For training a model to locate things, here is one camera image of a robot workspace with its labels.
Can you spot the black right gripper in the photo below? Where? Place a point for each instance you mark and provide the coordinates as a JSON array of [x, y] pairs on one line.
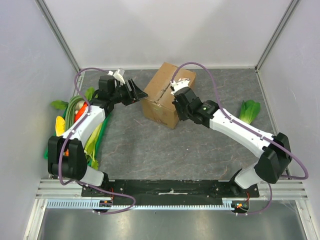
[[180, 93]]

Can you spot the aluminium frame post right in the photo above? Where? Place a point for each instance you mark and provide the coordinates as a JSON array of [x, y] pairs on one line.
[[289, 11]]

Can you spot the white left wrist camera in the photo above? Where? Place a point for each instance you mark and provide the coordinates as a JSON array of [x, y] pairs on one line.
[[118, 75]]

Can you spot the aluminium frame post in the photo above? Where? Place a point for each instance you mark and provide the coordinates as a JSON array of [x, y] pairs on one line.
[[289, 11], [42, 5]]

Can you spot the aluminium frame post left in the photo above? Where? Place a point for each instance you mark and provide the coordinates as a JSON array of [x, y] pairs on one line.
[[42, 5]]

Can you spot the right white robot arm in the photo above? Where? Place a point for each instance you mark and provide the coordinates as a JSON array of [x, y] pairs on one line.
[[271, 150]]

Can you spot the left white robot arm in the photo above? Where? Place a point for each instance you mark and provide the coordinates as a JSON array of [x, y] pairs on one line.
[[66, 153]]

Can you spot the yellow corn toy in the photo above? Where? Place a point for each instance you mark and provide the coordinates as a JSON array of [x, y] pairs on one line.
[[60, 125]]

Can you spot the brown cardboard express box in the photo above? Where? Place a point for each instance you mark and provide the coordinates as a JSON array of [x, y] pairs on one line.
[[158, 106]]

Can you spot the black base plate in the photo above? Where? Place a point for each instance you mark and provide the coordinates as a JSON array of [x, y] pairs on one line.
[[180, 192]]

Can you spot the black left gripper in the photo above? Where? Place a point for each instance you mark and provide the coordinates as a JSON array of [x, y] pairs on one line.
[[131, 99]]

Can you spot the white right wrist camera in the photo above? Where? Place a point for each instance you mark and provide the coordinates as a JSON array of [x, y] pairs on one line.
[[178, 85]]

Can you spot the green bok choy leaf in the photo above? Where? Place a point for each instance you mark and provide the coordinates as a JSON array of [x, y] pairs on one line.
[[249, 110]]

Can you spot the orange carrot toy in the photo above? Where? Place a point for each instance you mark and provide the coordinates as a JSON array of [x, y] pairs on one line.
[[79, 110]]

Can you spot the green bean bundle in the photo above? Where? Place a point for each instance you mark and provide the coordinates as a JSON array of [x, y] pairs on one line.
[[70, 111]]

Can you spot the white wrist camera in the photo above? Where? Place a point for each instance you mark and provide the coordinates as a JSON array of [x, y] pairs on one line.
[[118, 75], [178, 85]]

